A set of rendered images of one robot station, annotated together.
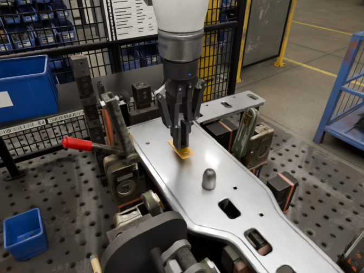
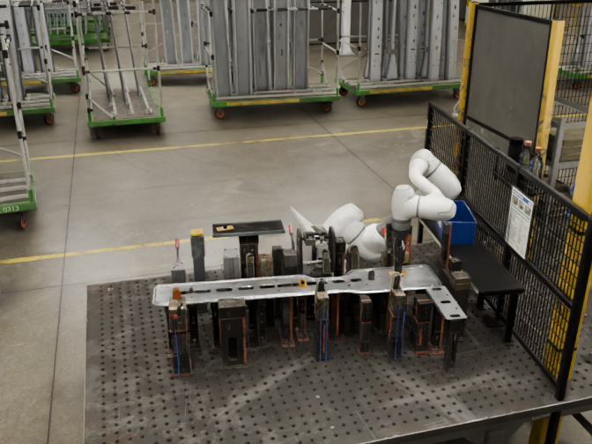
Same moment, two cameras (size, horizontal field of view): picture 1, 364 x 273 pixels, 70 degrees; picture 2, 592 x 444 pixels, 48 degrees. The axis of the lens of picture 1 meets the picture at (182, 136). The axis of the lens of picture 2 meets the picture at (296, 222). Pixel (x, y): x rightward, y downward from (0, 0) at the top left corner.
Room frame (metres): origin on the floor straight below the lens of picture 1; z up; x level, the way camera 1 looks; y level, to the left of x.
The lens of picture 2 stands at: (1.10, -2.85, 2.57)
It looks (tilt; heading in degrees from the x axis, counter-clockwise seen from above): 24 degrees down; 111
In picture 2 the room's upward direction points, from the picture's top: straight up
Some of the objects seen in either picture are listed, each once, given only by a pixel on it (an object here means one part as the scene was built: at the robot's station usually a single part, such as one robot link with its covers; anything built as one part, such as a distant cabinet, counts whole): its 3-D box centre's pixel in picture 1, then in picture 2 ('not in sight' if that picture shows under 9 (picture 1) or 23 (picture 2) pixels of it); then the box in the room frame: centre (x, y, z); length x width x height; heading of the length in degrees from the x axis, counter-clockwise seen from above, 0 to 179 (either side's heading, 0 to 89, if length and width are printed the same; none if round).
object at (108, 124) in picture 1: (116, 165); (406, 270); (0.54, 0.18, 0.95); 0.03 x 0.01 x 0.50; 30
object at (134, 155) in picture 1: (132, 158); not in sight; (0.44, 0.11, 1.06); 0.03 x 0.01 x 0.03; 120
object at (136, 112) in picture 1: (149, 143); (446, 299); (0.77, 0.12, 0.85); 0.12 x 0.03 x 0.30; 120
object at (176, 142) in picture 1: (176, 136); not in sight; (0.53, 0.01, 1.06); 0.03 x 0.01 x 0.07; 30
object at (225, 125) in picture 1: (218, 160); (420, 323); (0.69, -0.13, 0.84); 0.11 x 0.10 x 0.28; 120
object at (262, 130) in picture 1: (248, 175); (395, 322); (0.58, -0.21, 0.87); 0.12 x 0.09 x 0.35; 120
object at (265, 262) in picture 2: not in sight; (266, 290); (-0.09, -0.17, 0.89); 0.13 x 0.11 x 0.38; 120
